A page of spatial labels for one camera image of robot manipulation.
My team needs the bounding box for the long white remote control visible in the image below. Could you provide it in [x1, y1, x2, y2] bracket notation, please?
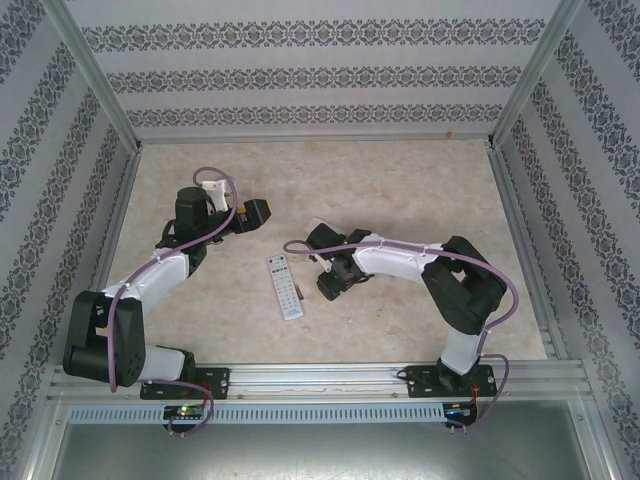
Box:
[264, 253, 306, 322]

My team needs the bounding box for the grey metal sheet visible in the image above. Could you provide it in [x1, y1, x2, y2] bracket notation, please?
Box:
[47, 422, 601, 480]

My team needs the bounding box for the circuit board with green light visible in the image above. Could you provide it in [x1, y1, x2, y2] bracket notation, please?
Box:
[163, 404, 209, 420]

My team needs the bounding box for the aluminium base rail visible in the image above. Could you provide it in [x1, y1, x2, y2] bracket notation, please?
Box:
[49, 362, 587, 401]

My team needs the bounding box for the white slotted cable duct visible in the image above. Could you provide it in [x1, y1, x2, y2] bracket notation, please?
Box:
[67, 402, 446, 424]

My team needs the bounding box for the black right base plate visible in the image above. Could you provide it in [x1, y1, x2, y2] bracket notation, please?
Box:
[405, 364, 499, 400]

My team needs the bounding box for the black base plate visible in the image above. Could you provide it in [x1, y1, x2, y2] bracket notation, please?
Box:
[405, 364, 499, 400]
[141, 367, 233, 402]

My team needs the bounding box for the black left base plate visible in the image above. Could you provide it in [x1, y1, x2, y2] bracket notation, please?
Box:
[141, 367, 233, 402]

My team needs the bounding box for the aluminium frame post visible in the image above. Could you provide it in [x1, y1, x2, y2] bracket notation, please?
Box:
[487, 0, 586, 151]
[47, 0, 146, 154]

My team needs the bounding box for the short purple cable loop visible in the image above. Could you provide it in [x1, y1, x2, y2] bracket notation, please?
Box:
[147, 379, 215, 435]

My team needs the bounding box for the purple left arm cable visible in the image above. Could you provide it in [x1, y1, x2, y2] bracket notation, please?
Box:
[107, 167, 240, 395]

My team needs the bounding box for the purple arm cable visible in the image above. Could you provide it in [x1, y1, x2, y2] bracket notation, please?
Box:
[282, 239, 520, 429]
[107, 167, 240, 395]

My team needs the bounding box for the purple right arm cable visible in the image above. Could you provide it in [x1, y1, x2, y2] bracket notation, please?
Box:
[282, 239, 520, 429]

